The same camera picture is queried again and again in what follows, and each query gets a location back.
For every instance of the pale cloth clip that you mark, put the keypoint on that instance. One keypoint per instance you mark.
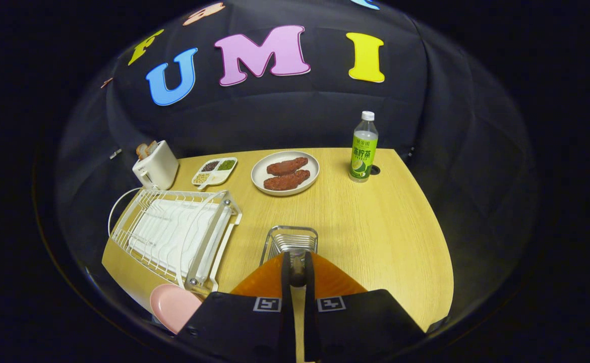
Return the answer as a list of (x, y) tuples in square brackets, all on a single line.
[(115, 154)]

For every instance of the black backdrop cloth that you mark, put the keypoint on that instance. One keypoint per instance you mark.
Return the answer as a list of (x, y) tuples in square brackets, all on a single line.
[(300, 116)]

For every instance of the white divided dish with beans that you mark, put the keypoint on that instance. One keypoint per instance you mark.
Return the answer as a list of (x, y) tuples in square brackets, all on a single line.
[(219, 175)]

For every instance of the white toaster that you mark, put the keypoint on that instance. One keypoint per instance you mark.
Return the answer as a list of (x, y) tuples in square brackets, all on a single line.
[(159, 169)]

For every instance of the white plate with meat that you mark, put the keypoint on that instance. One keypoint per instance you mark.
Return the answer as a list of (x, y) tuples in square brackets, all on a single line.
[(259, 174)]

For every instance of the toasted bread slice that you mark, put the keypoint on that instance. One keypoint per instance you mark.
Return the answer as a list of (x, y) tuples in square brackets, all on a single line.
[(141, 150), (151, 147)]

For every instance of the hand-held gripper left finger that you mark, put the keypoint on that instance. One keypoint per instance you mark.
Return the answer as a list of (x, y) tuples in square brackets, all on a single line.
[(239, 327)]

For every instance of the pink cloth clip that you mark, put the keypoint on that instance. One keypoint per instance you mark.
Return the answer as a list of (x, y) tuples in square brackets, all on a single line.
[(107, 82)]

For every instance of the pink plate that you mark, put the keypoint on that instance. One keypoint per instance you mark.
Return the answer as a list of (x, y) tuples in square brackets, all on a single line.
[(171, 307)]

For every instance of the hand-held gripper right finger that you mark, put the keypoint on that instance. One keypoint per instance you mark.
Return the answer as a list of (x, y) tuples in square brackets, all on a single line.
[(310, 322)]

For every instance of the reddish brown meat piece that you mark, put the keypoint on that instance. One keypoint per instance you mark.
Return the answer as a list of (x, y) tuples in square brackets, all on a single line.
[(287, 166), (287, 181)]

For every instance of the green label drink bottle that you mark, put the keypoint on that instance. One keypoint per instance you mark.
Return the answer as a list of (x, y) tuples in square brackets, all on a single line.
[(363, 156)]

